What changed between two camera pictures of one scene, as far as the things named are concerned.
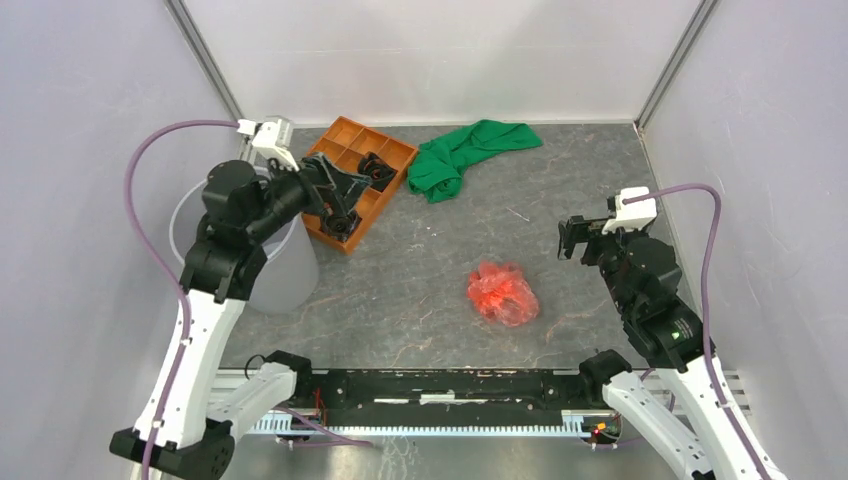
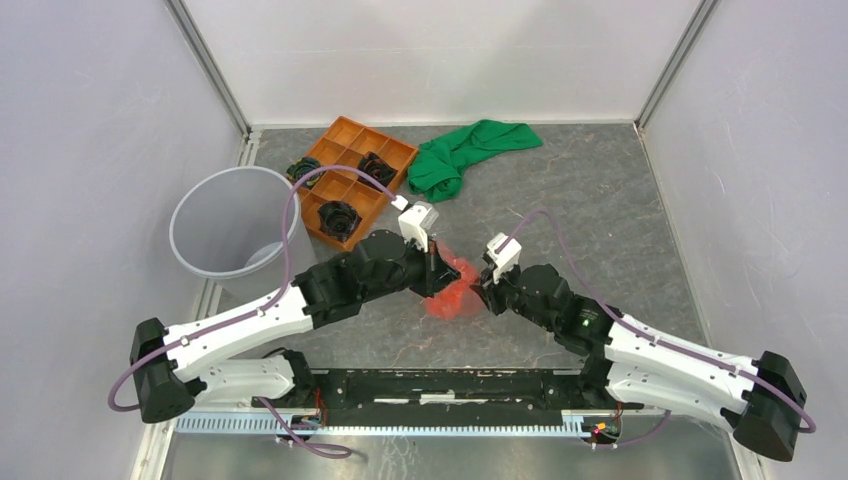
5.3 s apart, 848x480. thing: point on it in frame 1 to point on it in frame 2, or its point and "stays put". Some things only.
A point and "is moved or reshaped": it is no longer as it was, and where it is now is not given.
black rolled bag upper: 373,168 stays put
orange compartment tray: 343,144 stays put
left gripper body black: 328,197 to 425,270
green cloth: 437,168 stays put
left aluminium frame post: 197,40 stays put
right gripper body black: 601,248 to 505,294
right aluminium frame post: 676,59 stays put
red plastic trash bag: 502,294 is moved or reshaped
